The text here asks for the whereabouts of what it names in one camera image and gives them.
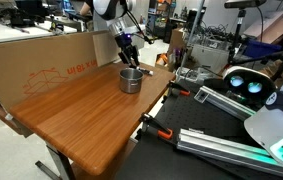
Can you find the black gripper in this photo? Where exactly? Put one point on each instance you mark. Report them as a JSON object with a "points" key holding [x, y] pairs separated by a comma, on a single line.
{"points": [[123, 41]]}

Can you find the black and white marker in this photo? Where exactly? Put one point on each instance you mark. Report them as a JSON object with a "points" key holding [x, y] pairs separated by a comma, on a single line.
{"points": [[145, 71]]}

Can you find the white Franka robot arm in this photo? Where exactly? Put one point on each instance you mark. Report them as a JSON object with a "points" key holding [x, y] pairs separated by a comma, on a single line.
{"points": [[109, 8]]}

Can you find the silver metal pot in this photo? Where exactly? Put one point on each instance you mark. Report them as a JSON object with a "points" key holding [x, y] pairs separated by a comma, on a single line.
{"points": [[131, 85]]}

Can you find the black orange bar clamp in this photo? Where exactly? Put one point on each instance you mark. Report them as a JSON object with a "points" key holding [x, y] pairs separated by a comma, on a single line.
{"points": [[184, 93], [164, 134]]}

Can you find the silver metal pole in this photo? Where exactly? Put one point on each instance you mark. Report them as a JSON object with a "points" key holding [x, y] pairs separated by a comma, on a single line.
{"points": [[192, 33]]}

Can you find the black perforated breadboard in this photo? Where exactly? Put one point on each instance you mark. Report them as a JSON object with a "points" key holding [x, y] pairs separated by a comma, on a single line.
{"points": [[187, 113]]}

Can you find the white VR headset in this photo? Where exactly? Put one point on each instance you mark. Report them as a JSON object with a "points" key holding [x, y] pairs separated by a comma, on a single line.
{"points": [[237, 70]]}

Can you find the brown cardboard with red print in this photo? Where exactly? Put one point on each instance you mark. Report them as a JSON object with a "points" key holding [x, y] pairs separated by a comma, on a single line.
{"points": [[21, 66]]}

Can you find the black equipment on table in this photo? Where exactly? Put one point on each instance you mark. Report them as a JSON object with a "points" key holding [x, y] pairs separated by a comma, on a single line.
{"points": [[21, 16]]}

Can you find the blue storage bin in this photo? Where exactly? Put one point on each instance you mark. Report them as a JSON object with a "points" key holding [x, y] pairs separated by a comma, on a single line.
{"points": [[261, 46]]}

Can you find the long white table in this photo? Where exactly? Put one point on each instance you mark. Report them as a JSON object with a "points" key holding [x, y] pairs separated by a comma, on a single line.
{"points": [[1, 33]]}

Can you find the open cardboard box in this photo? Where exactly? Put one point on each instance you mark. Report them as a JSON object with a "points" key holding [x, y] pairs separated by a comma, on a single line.
{"points": [[267, 28]]}

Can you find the aluminium extrusion rail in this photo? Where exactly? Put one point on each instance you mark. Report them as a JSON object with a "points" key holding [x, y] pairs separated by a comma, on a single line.
{"points": [[221, 101], [214, 146]]}

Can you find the black camera stand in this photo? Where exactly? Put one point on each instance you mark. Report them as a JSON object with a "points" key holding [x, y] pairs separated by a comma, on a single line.
{"points": [[237, 36]]}

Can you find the grey metal table frame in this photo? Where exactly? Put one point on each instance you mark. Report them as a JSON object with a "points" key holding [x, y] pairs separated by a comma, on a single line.
{"points": [[61, 163]]}

